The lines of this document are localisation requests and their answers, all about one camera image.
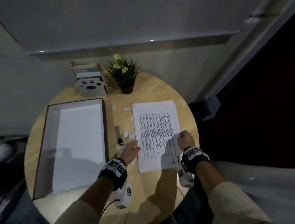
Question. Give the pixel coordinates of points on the person's left hand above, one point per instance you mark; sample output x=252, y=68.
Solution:
x=129, y=152

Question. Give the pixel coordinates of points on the person's right hand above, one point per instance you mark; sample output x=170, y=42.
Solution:
x=186, y=140

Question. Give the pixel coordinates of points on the pile of white paper scraps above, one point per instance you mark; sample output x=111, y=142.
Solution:
x=131, y=136

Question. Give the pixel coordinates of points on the black and silver stapler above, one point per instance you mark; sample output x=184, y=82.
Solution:
x=118, y=132

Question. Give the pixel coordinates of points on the stack of white printed papers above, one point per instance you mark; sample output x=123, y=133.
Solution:
x=156, y=124

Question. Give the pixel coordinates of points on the person's left forearm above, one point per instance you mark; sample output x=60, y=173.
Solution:
x=92, y=203

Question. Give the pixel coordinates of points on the person's right forearm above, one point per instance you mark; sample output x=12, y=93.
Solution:
x=214, y=180

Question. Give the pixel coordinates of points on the person's legs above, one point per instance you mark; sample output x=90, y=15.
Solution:
x=193, y=205

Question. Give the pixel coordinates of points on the black right wrist band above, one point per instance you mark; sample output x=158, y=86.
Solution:
x=196, y=157

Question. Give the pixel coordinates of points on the black wrist band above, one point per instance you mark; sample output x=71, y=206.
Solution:
x=196, y=157
x=113, y=170

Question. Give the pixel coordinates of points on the black left wrist band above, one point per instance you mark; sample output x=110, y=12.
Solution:
x=113, y=170

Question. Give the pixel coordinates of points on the white plastic device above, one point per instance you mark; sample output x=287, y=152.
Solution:
x=212, y=106

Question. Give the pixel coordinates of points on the black box with white lining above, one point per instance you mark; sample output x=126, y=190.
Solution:
x=78, y=138

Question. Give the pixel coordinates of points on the white paw-cutout book holder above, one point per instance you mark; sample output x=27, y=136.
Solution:
x=92, y=88

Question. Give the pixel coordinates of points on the potted green plant yellow flowers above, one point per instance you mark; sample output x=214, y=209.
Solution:
x=125, y=78

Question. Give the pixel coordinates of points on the row of books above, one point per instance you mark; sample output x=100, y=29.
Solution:
x=84, y=65

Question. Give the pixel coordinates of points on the white roller blind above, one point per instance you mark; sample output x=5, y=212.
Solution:
x=115, y=23

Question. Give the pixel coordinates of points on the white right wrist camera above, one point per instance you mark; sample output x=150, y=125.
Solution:
x=185, y=178

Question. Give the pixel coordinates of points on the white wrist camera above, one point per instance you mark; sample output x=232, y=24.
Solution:
x=185, y=178
x=124, y=196

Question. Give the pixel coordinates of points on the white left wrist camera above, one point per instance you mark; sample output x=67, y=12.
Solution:
x=124, y=196

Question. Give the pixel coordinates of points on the grey window frame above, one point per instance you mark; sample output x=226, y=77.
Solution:
x=242, y=55

